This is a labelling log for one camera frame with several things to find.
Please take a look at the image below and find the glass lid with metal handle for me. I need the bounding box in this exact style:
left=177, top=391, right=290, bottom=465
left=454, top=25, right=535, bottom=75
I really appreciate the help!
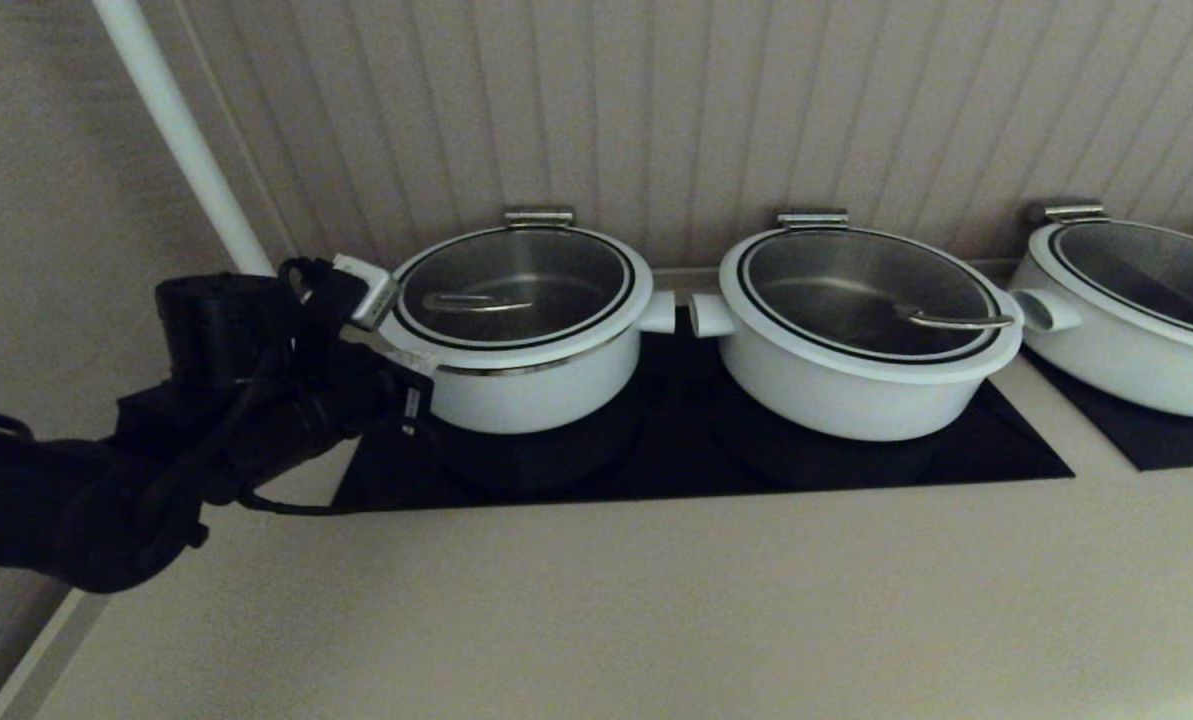
left=718, top=229, right=1025, bottom=385
left=374, top=227, right=654, bottom=379
left=1024, top=222, right=1193, bottom=359

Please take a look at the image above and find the white round pot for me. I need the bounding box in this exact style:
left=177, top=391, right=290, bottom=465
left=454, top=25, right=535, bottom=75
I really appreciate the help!
left=689, top=290, right=1009, bottom=443
left=396, top=288, right=677, bottom=436
left=1006, top=255, right=1193, bottom=420

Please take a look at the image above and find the white support pole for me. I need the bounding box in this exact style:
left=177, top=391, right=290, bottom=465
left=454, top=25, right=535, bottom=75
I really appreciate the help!
left=94, top=0, right=277, bottom=277

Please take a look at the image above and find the wide black glass cooktop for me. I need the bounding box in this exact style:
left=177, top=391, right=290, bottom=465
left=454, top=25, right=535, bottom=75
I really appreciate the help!
left=331, top=308, right=1075, bottom=514

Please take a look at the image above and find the small black glass cooktop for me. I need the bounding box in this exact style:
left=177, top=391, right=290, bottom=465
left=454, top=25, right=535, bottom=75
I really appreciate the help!
left=1018, top=345, right=1193, bottom=472

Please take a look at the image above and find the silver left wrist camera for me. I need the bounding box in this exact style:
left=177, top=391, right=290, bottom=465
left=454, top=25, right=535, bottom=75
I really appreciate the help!
left=331, top=254, right=401, bottom=333

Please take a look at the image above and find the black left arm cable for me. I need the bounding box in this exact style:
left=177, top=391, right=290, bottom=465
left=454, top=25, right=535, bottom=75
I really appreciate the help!
left=236, top=488, right=357, bottom=517

